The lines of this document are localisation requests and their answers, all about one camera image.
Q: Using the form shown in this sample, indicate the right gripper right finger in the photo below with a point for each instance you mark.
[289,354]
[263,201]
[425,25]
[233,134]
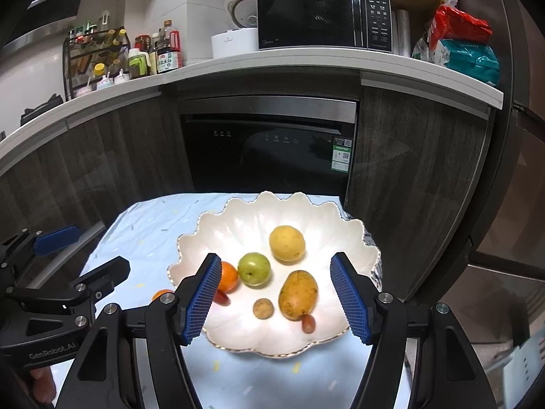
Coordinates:
[356,293]

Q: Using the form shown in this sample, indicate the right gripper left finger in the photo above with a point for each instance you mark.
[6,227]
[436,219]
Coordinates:
[194,298]

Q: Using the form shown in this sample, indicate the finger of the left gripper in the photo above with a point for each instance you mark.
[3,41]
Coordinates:
[98,283]
[27,245]

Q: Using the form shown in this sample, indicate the large red grape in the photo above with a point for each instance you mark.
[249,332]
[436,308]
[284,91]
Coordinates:
[221,298]

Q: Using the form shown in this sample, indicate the large orange mandarin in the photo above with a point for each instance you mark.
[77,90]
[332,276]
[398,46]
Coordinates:
[229,279]

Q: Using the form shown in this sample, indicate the small red grape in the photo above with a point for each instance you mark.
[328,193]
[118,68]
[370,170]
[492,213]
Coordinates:
[308,324]

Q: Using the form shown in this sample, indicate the green apple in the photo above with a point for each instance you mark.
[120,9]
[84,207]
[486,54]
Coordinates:
[254,269]

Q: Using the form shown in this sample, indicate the brown longan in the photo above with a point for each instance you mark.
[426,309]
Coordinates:
[263,308]

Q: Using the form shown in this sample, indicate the left human hand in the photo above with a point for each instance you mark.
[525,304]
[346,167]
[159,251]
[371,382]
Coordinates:
[43,386]

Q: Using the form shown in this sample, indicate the yellow mango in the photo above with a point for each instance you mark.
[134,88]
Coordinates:
[298,295]

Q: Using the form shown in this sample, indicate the light blue tablecloth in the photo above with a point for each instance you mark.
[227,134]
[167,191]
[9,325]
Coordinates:
[146,234]

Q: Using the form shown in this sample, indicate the white scalloped fruit bowl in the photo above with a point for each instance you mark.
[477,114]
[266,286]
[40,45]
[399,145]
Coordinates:
[244,226]

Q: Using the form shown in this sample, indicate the yellow lemon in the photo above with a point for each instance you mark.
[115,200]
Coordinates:
[287,244]

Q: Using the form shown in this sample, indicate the black built-in dishwasher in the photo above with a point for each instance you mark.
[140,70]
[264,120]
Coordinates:
[283,144]

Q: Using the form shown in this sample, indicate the black spice rack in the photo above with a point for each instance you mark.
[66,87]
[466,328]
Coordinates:
[90,54]

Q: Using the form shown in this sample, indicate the green labelled white bottle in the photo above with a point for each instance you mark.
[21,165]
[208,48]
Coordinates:
[138,63]

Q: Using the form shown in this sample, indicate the large soy sauce bottle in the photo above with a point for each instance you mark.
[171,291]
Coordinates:
[169,55]

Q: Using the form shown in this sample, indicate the white round pot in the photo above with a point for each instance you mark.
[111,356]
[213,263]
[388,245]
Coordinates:
[235,42]

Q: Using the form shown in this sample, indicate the teal snack bag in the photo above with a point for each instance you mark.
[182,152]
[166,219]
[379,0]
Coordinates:
[476,60]

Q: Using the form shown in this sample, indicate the black microwave oven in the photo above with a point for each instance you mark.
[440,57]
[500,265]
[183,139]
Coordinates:
[365,24]

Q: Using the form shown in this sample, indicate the red snack bag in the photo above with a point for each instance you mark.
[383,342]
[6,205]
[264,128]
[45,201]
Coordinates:
[449,23]

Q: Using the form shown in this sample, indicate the white rice cooker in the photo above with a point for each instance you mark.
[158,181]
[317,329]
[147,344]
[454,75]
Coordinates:
[243,13]

